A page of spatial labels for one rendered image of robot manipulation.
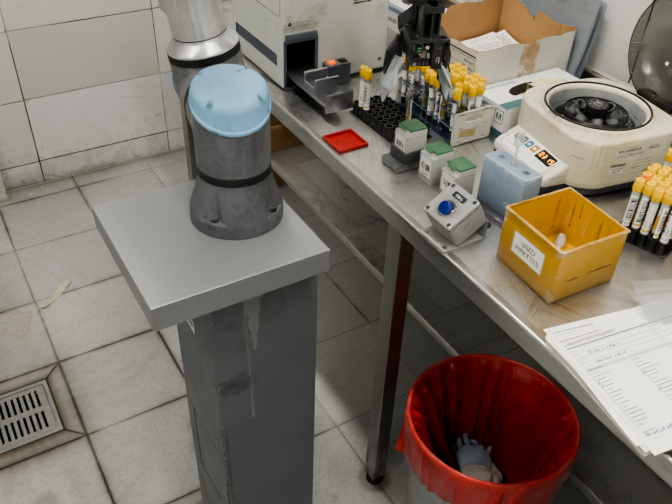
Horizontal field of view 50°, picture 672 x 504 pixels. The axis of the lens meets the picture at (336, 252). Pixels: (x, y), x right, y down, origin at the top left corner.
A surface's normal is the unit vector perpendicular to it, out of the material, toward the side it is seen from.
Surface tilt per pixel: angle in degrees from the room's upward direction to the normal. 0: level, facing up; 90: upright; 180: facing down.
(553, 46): 92
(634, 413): 1
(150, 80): 90
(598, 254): 90
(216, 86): 7
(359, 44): 90
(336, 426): 0
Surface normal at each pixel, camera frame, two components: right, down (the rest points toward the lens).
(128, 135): 0.51, 0.55
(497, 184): -0.84, 0.31
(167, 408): 0.04, -0.78
